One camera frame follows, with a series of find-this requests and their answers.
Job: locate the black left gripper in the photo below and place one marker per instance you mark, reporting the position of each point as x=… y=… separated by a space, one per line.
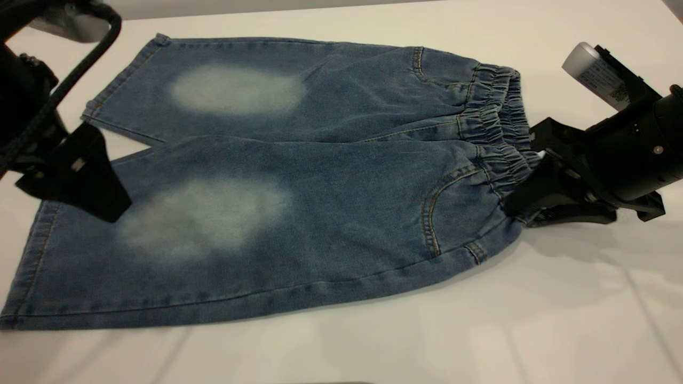
x=21 y=96

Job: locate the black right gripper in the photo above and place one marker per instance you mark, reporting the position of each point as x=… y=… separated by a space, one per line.
x=640 y=149

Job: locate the blue denim jeans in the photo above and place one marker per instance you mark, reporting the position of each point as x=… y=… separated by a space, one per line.
x=320 y=213

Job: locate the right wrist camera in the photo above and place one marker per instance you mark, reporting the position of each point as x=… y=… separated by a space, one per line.
x=592 y=74

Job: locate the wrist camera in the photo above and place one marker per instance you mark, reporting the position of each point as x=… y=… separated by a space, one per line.
x=592 y=74
x=69 y=26

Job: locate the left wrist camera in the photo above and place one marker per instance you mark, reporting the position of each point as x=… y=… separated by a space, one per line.
x=69 y=26

